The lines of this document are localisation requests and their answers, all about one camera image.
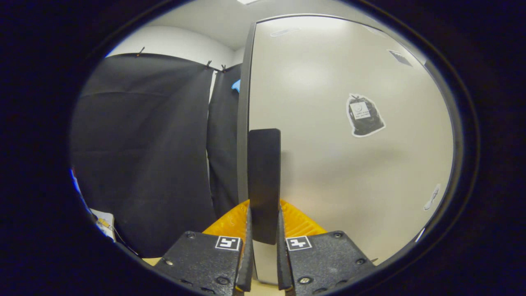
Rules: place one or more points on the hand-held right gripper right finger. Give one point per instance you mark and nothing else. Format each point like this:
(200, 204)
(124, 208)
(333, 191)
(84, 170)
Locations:
(281, 267)

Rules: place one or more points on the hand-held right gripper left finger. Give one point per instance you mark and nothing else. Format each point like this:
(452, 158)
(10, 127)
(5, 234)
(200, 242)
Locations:
(248, 267)

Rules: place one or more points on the beige cabinet door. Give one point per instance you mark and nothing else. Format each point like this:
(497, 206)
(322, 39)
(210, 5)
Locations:
(328, 185)

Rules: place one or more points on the black backdrop cloth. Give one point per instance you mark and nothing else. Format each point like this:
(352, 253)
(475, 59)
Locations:
(144, 164)

